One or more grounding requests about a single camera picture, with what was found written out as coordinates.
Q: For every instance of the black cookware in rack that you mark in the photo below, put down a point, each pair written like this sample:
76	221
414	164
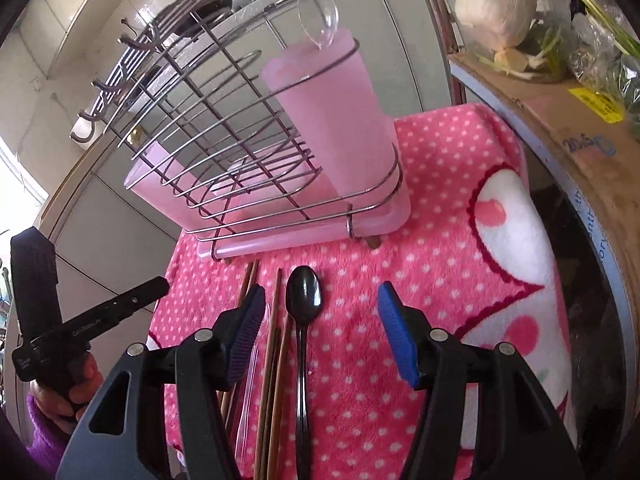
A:
212	6

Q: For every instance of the clear plastic fork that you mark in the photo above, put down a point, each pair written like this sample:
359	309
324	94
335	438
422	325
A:
246	410

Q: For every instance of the person's left forearm purple sleeve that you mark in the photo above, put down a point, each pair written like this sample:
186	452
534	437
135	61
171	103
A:
45	445

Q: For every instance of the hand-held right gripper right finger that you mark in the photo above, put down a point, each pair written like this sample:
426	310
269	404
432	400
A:
397	330

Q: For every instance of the metal pole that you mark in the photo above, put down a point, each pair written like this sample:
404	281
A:
440	35

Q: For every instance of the napa cabbage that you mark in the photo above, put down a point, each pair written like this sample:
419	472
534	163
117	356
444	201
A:
495	5

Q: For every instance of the pink plastic drip tray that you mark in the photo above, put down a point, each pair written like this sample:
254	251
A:
380	215

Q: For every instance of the cardboard box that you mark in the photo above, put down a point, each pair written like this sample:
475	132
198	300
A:
550	120

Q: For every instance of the white pipe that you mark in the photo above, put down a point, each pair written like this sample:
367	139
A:
82	129

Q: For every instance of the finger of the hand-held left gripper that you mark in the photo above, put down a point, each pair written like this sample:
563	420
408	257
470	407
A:
125	302

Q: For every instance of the person's left hand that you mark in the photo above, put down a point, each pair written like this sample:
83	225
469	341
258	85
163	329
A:
60	407

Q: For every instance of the short pink utensil holder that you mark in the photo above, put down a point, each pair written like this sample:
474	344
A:
150	180

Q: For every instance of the pink polka dot blanket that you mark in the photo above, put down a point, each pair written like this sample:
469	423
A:
440	220

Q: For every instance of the clear plastic spoon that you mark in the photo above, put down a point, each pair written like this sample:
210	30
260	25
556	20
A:
320	5

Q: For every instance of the clear plastic bag of greens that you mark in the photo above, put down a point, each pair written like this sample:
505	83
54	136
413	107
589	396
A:
585	55

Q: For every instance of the tall pink utensil cup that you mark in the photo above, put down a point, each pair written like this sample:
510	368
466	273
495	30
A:
330	110

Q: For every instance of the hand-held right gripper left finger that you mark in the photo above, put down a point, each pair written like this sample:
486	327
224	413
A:
247	325

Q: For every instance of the black plastic spoon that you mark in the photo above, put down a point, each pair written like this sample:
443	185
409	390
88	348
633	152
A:
305	295

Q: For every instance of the green onions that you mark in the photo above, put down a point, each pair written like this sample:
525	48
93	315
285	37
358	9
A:
605	15

